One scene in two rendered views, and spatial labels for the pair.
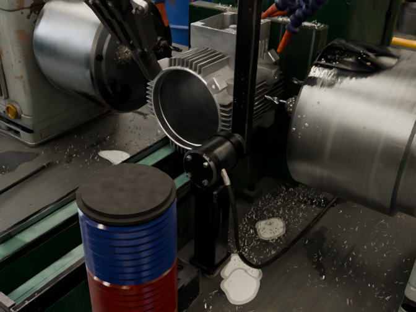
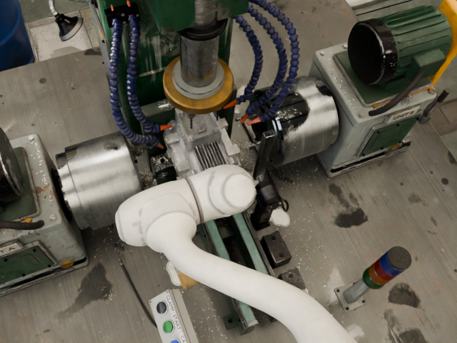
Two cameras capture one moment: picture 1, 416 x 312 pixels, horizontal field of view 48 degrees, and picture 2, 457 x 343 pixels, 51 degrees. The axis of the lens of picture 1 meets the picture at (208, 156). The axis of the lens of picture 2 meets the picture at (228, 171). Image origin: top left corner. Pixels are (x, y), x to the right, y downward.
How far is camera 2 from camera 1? 1.20 m
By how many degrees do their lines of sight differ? 51
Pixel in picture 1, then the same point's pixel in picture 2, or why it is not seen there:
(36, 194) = (149, 279)
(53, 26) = (100, 207)
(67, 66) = not seen: hidden behind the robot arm
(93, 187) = (397, 264)
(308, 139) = (293, 156)
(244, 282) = (279, 214)
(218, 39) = (209, 138)
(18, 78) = (70, 247)
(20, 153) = (90, 275)
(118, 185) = (398, 258)
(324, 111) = (297, 144)
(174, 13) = not seen: outside the picture
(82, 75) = not seen: hidden behind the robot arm
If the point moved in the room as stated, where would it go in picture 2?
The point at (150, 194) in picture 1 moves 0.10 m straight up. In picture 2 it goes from (404, 254) to (421, 240)
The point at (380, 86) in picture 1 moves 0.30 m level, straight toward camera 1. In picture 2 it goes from (313, 121) to (383, 198)
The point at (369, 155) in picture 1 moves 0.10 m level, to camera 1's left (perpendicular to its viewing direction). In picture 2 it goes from (319, 145) to (304, 169)
